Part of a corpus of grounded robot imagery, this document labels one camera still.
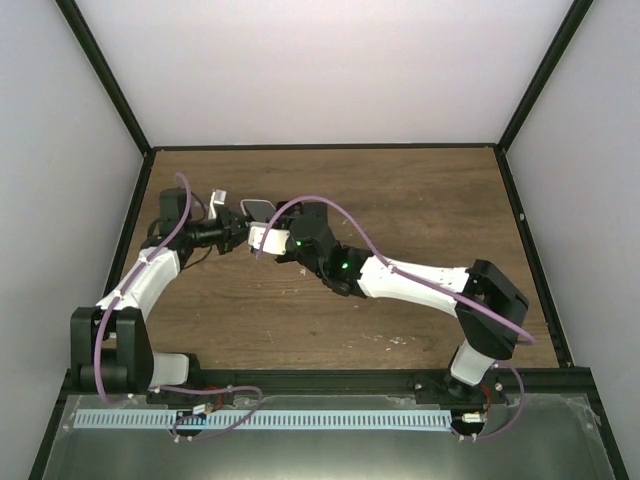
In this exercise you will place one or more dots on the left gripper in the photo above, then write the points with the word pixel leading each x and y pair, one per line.
pixel 232 236

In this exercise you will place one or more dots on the phone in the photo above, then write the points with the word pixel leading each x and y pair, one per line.
pixel 257 210

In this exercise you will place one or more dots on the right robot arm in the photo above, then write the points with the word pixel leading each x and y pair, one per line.
pixel 488 306

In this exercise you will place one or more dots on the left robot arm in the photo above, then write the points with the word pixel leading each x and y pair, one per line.
pixel 111 352

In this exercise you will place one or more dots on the metal front plate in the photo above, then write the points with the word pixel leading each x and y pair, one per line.
pixel 542 436

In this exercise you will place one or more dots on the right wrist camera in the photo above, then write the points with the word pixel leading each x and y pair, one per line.
pixel 273 242

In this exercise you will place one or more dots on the light blue slotted rail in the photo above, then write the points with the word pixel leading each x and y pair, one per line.
pixel 404 420

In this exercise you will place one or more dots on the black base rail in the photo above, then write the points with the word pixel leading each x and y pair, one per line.
pixel 426 386

